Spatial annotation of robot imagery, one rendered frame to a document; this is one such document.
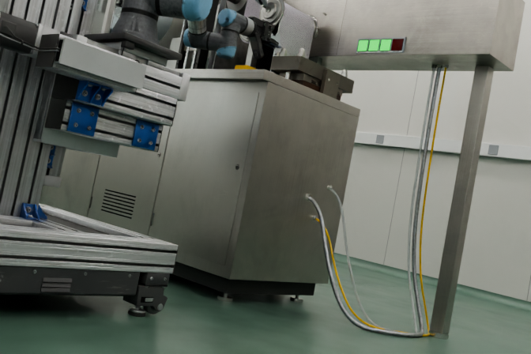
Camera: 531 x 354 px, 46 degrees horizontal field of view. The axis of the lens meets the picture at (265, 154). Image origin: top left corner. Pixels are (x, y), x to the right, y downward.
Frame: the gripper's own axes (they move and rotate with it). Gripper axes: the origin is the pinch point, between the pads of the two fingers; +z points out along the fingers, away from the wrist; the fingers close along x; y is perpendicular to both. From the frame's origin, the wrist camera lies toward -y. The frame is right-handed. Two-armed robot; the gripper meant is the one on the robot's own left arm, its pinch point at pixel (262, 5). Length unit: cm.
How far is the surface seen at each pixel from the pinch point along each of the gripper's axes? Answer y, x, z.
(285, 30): -1.0, -8.0, 12.8
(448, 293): -49, -84, 110
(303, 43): 6.0, -8.0, 24.3
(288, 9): 6.3, -7.6, 6.6
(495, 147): 158, -4, 212
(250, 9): 6.7, 16.0, 5.3
